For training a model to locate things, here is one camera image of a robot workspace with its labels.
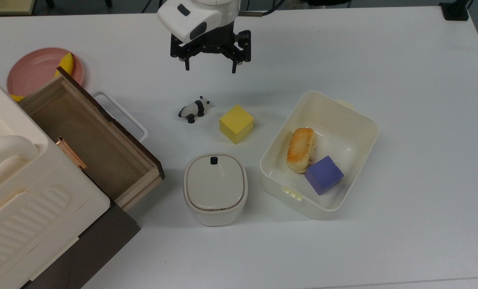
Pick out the dark object behind table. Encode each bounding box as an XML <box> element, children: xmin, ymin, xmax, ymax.
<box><xmin>306</xmin><ymin>0</ymin><xmax>352</xmax><ymax>7</ymax></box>

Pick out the yellow cube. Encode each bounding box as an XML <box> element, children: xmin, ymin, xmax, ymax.
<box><xmin>219</xmin><ymin>105</ymin><xmax>255</xmax><ymax>145</ymax></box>

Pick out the pink plate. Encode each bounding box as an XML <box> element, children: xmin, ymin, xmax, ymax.
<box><xmin>6</xmin><ymin>47</ymin><xmax>84</xmax><ymax>98</ymax></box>

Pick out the small panda figurine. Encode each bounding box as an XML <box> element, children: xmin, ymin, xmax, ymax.
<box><xmin>178</xmin><ymin>96</ymin><xmax>210</xmax><ymax>124</ymax></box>

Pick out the toasted bread roll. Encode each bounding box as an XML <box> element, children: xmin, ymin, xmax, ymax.
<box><xmin>286</xmin><ymin>127</ymin><xmax>317</xmax><ymax>174</ymax></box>

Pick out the cream open plastic container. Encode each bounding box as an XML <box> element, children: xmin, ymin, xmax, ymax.
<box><xmin>259</xmin><ymin>91</ymin><xmax>379</xmax><ymax>220</ymax></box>

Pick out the cream plastic storage case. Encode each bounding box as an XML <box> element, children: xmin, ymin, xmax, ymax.
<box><xmin>0</xmin><ymin>68</ymin><xmax>111</xmax><ymax>289</ymax></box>

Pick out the yellow banana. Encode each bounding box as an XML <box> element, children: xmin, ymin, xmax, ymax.
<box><xmin>10</xmin><ymin>53</ymin><xmax>74</xmax><ymax>102</ymax></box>

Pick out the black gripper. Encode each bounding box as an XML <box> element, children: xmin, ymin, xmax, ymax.
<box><xmin>170</xmin><ymin>24</ymin><xmax>252</xmax><ymax>74</ymax></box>

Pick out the black table clamp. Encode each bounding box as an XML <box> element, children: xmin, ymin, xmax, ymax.
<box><xmin>439</xmin><ymin>0</ymin><xmax>471</xmax><ymax>21</ymax></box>

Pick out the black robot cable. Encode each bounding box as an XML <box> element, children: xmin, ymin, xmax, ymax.
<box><xmin>239</xmin><ymin>0</ymin><xmax>284</xmax><ymax>17</ymax></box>

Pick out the purple cube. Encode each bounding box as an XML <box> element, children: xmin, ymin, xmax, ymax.
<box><xmin>304</xmin><ymin>156</ymin><xmax>344</xmax><ymax>196</ymax></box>

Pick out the dark brown cabinet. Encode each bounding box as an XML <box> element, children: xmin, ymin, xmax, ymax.
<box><xmin>22</xmin><ymin>203</ymin><xmax>142</xmax><ymax>289</ymax></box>

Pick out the light wooden table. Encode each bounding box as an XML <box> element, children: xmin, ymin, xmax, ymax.
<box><xmin>0</xmin><ymin>0</ymin><xmax>36</xmax><ymax>16</ymax></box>

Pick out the white lidded bin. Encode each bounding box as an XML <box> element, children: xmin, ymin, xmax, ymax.
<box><xmin>183</xmin><ymin>153</ymin><xmax>249</xmax><ymax>226</ymax></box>

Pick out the copper clasp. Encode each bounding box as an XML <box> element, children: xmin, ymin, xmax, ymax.
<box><xmin>55</xmin><ymin>137</ymin><xmax>88</xmax><ymax>171</ymax></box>

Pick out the wooden drawer with white handle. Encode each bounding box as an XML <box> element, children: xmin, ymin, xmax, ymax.
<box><xmin>18</xmin><ymin>66</ymin><xmax>166</xmax><ymax>213</ymax></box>

